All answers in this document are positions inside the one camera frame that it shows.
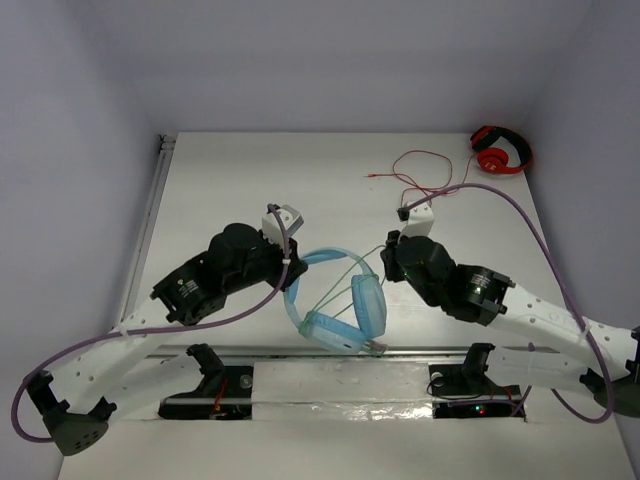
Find light blue headphones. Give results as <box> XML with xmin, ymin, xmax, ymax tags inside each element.
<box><xmin>283</xmin><ymin>247</ymin><xmax>387</xmax><ymax>355</ymax></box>

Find green audio cable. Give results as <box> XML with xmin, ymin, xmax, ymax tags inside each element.
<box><xmin>298</xmin><ymin>243</ymin><xmax>401</xmax><ymax>357</ymax></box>

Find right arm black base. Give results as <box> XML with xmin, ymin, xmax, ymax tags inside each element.
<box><xmin>426</xmin><ymin>343</ymin><xmax>526</xmax><ymax>420</ymax></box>

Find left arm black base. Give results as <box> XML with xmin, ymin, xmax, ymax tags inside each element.
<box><xmin>158</xmin><ymin>344</ymin><xmax>254</xmax><ymax>421</ymax></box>

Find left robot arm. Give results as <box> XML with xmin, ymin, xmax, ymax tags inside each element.
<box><xmin>11</xmin><ymin>208</ymin><xmax>308</xmax><ymax>457</ymax></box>

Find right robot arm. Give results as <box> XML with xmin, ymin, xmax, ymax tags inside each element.
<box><xmin>381</xmin><ymin>231</ymin><xmax>639</xmax><ymax>417</ymax></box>

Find red and black headphones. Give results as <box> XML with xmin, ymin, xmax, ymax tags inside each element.
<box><xmin>470</xmin><ymin>125</ymin><xmax>534</xmax><ymax>175</ymax></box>

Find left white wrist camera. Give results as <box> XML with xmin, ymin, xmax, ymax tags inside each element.
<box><xmin>261</xmin><ymin>205</ymin><xmax>304</xmax><ymax>248</ymax></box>

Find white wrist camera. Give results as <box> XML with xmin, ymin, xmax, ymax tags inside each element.
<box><xmin>398</xmin><ymin>201</ymin><xmax>435</xmax><ymax>238</ymax></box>
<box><xmin>261</xmin><ymin>205</ymin><xmax>304</xmax><ymax>248</ymax></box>

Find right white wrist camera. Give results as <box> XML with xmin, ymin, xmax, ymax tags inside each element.
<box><xmin>398</xmin><ymin>201</ymin><xmax>435</xmax><ymax>238</ymax></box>

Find red audio cable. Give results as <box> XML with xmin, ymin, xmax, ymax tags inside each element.
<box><xmin>364</xmin><ymin>149</ymin><xmax>472</xmax><ymax>199</ymax></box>

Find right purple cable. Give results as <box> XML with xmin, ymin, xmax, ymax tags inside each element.
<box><xmin>399</xmin><ymin>183</ymin><xmax>616</xmax><ymax>425</ymax></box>

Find purple cable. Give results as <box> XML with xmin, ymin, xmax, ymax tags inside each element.
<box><xmin>10</xmin><ymin>202</ymin><xmax>292</xmax><ymax>444</ymax></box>
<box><xmin>399</xmin><ymin>183</ymin><xmax>616</xmax><ymax>425</ymax></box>

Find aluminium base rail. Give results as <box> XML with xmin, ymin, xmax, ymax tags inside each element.
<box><xmin>153</xmin><ymin>348</ymin><xmax>526</xmax><ymax>422</ymax></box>

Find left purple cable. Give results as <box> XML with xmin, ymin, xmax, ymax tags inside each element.
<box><xmin>10</xmin><ymin>202</ymin><xmax>292</xmax><ymax>444</ymax></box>

